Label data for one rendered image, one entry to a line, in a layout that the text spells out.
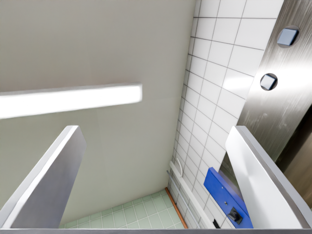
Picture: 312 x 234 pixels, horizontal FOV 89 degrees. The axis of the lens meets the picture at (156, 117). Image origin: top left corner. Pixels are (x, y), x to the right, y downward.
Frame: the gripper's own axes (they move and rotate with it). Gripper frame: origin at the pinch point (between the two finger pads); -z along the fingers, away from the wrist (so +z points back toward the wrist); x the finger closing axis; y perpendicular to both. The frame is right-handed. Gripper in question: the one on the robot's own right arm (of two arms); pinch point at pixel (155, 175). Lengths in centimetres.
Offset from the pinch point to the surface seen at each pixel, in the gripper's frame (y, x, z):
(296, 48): 7, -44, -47
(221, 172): 74, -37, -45
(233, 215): 81, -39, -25
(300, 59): 10, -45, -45
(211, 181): 83, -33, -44
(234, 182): 71, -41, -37
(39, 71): 25, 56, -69
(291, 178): 47, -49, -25
